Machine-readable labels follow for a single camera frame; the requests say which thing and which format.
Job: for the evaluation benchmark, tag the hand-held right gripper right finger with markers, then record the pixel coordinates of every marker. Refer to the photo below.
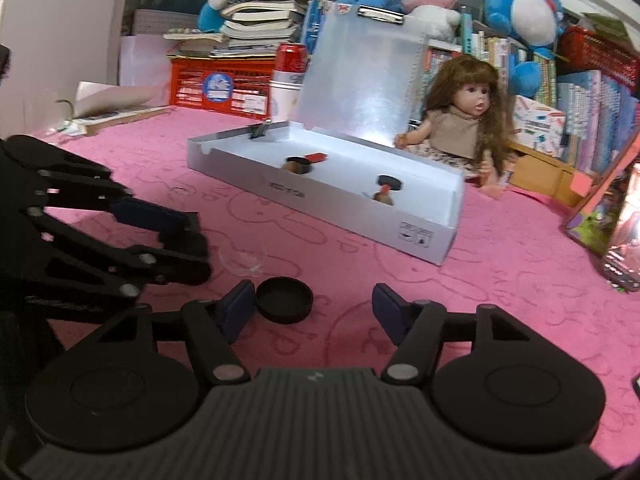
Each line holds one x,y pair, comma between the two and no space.
387,315

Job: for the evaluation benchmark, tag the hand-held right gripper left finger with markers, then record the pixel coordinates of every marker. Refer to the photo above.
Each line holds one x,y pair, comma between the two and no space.
237,310

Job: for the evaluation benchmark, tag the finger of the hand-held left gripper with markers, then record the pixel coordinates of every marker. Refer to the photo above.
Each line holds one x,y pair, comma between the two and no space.
185,260
140,212

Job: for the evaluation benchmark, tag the black round cap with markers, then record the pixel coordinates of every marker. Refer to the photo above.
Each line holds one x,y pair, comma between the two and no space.
390,181
300,166
285,302

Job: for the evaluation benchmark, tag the white cardboard box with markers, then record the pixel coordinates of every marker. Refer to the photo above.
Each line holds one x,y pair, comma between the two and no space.
340,205

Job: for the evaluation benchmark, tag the flat book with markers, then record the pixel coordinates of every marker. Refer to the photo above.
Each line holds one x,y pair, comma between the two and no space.
115,115

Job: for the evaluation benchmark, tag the pink printed blanket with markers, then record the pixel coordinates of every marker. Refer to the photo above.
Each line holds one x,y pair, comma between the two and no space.
500,310

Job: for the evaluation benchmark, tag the red plastic crate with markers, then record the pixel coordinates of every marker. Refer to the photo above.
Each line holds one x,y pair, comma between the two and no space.
190,90

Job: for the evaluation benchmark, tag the small black binder clip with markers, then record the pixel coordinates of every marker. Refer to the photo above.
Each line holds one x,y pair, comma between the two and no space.
258,131

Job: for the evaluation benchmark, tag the stack of white paper cups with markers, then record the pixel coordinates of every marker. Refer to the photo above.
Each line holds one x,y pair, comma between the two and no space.
282,100

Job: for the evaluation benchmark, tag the white grid board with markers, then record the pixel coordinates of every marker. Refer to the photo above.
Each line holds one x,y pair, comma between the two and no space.
165,22

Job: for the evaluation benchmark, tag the long-haired baby doll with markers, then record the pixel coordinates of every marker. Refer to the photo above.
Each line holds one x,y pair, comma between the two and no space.
460,130

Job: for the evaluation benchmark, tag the blue and white plush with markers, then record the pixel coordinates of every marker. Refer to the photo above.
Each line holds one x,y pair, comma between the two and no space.
210,12

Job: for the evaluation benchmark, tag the wooden desk shelf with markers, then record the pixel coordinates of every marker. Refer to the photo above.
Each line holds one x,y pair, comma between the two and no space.
545,170

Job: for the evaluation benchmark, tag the red drink can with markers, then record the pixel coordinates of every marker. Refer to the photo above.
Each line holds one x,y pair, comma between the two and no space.
291,60

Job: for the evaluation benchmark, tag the pile of stacked books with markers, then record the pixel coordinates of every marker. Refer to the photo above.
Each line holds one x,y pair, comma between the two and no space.
260,15

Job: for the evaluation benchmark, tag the silver clipboard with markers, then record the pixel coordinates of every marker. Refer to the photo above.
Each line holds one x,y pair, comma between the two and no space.
360,80

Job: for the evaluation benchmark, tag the white printed carton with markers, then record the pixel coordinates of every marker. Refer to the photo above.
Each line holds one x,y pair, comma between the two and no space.
540,125

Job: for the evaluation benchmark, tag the smartphone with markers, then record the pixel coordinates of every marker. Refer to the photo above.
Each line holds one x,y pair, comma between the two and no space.
627,240

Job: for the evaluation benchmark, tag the row of upright books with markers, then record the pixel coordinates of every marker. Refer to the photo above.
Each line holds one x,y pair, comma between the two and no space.
590,105

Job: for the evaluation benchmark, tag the large blue plush toy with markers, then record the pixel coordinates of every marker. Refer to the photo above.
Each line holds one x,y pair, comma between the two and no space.
520,10

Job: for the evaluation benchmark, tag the red mesh basket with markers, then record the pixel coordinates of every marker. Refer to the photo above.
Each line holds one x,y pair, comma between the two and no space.
595,55

